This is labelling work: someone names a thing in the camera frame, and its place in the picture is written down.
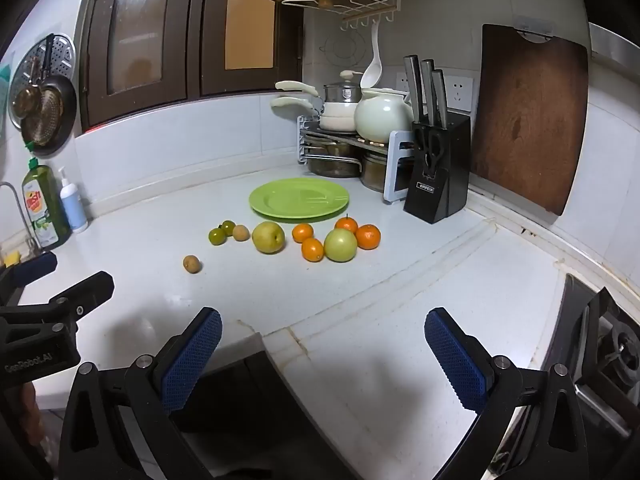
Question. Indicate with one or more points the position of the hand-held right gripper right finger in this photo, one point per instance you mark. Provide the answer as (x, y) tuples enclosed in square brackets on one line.
[(455, 360)]

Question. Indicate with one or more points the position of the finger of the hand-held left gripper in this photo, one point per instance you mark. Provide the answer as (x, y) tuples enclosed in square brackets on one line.
[(85, 290), (35, 267)]

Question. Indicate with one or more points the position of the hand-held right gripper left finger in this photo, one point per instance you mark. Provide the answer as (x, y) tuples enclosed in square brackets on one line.
[(192, 360)]

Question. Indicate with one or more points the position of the small green tomato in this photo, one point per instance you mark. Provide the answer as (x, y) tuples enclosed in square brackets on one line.
[(229, 227), (216, 236)]

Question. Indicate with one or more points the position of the small brown fruit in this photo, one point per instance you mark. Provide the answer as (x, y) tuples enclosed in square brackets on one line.
[(241, 232), (191, 263)]

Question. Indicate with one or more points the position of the yellow-green apple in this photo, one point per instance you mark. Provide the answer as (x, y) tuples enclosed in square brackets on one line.
[(268, 237)]

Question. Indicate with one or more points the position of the green apple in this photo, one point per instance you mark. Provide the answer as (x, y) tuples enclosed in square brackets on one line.
[(340, 245)]

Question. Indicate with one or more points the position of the small orange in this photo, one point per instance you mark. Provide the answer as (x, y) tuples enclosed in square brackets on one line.
[(302, 232), (312, 250)]

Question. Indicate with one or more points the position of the green plate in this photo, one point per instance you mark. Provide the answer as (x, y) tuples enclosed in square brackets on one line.
[(299, 199)]

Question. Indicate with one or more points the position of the person's left forearm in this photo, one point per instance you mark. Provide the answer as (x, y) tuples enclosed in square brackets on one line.
[(22, 405)]

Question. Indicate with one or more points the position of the yellow sponge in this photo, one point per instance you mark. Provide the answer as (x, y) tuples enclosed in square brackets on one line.
[(12, 259)]

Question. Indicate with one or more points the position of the green dish soap bottle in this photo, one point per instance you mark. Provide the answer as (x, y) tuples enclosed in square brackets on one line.
[(45, 205)]

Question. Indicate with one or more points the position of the steel faucet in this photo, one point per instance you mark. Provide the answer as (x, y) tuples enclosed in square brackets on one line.
[(12, 200)]

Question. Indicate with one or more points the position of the white blue pump bottle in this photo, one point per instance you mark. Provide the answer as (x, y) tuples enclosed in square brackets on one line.
[(73, 207)]

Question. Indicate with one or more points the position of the black gas stove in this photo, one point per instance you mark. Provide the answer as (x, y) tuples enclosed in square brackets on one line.
[(600, 345)]

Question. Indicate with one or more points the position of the brass mesh strainer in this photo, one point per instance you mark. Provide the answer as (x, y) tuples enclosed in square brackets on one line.
[(45, 115)]

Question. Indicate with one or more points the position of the black frying pan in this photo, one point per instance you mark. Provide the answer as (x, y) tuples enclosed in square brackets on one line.
[(67, 107)]

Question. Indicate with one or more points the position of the black knife block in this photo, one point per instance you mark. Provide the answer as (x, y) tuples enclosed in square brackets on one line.
[(440, 190)]

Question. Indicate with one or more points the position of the orange with stem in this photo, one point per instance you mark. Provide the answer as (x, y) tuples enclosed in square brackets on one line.
[(346, 224)]

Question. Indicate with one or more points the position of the pot shelf rack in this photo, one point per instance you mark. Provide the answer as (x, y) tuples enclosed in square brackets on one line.
[(395, 160)]

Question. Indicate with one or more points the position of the black kitchen scissors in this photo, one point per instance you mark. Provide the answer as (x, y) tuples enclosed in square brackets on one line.
[(431, 152)]

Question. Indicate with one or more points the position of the perforated steel steamer plate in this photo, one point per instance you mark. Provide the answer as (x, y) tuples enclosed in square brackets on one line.
[(60, 57)]

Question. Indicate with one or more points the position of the dark brown cabinet door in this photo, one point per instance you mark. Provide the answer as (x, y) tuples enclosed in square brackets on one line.
[(247, 25), (135, 45)]

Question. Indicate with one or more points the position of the white ceramic pot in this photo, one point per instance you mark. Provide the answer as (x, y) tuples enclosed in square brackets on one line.
[(382, 115)]

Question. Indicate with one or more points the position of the wooden cutting board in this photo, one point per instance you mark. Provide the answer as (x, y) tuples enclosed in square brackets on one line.
[(530, 115)]

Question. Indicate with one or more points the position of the steel pot with lid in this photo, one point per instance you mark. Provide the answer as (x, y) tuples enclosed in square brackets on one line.
[(342, 92)]

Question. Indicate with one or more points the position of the white ladle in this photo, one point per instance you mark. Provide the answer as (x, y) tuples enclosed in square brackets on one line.
[(372, 67)]

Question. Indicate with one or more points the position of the white wall socket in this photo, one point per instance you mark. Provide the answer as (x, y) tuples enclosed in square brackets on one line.
[(401, 82), (459, 92)]

